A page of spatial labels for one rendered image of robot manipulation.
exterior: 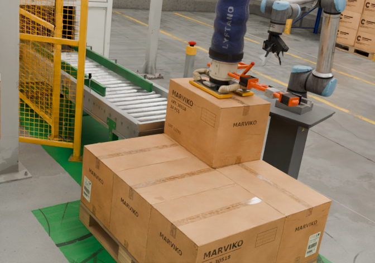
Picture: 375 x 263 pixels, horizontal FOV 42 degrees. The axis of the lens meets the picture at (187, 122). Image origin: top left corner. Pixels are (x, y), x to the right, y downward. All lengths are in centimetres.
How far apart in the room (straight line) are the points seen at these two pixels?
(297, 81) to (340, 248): 121
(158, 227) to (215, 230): 31
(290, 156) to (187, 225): 155
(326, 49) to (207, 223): 161
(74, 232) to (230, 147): 114
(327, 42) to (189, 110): 107
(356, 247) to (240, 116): 130
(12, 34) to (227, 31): 149
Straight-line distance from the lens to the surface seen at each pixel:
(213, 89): 313
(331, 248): 358
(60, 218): 343
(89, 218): 327
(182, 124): 326
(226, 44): 308
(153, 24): 668
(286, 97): 277
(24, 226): 336
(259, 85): 293
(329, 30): 347
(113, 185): 288
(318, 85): 360
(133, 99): 414
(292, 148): 376
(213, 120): 297
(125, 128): 359
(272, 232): 266
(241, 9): 306
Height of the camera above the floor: 184
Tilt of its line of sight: 20 degrees down
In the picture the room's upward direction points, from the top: 8 degrees clockwise
